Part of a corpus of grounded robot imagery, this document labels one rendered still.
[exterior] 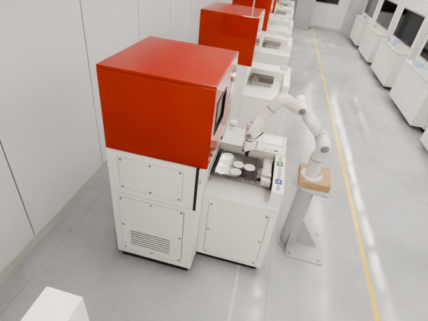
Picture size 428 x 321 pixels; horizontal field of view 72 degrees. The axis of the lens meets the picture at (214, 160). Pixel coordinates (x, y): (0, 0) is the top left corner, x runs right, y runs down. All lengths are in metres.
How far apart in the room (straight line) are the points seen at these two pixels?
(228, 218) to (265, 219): 0.30
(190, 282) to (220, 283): 0.27
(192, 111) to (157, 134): 0.31
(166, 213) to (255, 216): 0.71
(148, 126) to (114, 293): 1.52
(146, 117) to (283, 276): 1.98
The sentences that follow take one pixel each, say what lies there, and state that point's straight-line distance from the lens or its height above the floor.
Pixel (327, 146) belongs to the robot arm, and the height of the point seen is 1.29.
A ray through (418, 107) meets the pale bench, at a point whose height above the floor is 0.43.
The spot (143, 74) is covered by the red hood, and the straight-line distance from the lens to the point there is 1.85.
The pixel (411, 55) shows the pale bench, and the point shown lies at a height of 0.92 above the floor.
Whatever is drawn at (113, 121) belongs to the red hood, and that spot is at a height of 1.45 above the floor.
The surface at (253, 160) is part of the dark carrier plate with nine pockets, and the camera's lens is 2.76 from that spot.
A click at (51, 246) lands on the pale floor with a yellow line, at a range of 3.30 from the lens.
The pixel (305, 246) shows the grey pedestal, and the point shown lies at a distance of 3.39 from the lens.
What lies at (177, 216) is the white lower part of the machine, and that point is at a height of 0.71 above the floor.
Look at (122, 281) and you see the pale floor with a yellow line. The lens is 2.92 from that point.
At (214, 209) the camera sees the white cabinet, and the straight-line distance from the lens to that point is 2.50.
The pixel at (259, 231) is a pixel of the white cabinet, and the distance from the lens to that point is 2.60.
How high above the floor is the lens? 2.45
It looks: 35 degrees down
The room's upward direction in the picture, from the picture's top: 7 degrees clockwise
